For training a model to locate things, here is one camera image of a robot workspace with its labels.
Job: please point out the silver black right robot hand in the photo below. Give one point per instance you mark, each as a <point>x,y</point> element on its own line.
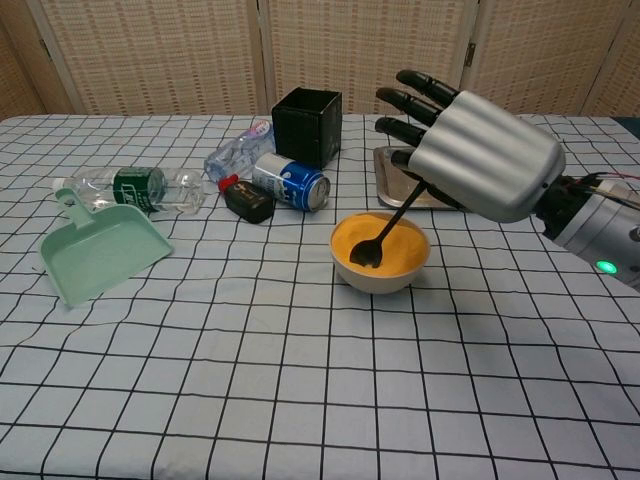
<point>490,155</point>

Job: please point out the black spoon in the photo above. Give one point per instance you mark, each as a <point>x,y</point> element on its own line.
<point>367,252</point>

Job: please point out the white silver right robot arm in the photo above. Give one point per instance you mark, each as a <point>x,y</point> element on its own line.
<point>595,225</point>

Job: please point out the silver metal tray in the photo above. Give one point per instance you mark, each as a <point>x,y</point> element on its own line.
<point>392,187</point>

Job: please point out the orange powder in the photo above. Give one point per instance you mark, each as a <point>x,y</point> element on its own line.
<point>410,245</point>

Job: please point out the white bowl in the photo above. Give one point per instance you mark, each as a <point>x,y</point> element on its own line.
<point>375,285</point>

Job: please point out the black square box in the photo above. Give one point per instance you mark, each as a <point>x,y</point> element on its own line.
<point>300,135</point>

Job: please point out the blue and white can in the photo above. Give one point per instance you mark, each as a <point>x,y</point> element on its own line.
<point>290,182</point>

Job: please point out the small black bottle red cap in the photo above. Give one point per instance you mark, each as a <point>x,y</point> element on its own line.
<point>250,204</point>

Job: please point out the clear bottle pink label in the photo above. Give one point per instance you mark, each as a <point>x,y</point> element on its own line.
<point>235,152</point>

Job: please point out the blue checked tablecloth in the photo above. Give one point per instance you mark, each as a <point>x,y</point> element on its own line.
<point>300,375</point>

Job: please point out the beige woven folding screen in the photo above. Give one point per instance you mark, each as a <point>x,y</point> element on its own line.
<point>150,50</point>

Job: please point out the clear bottle green label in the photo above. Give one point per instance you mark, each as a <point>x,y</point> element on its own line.
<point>135,187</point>

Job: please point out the green plastic dustpan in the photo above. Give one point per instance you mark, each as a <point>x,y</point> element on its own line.
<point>100,250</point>

